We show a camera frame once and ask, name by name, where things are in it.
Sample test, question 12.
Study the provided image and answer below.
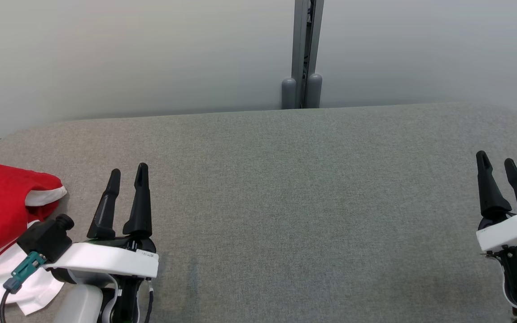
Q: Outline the grey metal partition post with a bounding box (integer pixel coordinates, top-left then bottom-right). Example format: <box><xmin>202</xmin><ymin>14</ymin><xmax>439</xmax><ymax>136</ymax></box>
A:
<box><xmin>291</xmin><ymin>0</ymin><xmax>325</xmax><ymax>109</ymax></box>

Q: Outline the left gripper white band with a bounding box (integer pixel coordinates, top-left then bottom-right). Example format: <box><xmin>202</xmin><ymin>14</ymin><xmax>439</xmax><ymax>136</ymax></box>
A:
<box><xmin>43</xmin><ymin>163</ymin><xmax>160</xmax><ymax>294</ymax></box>

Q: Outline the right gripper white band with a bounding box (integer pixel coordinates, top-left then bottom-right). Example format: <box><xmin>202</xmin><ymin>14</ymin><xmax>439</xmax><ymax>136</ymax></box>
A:
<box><xmin>476</xmin><ymin>151</ymin><xmax>517</xmax><ymax>253</ymax></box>

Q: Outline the left black cable teal connector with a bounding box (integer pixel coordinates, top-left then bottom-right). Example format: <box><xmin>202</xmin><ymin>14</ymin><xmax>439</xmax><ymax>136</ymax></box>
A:
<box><xmin>0</xmin><ymin>251</ymin><xmax>48</xmax><ymax>323</ymax></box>

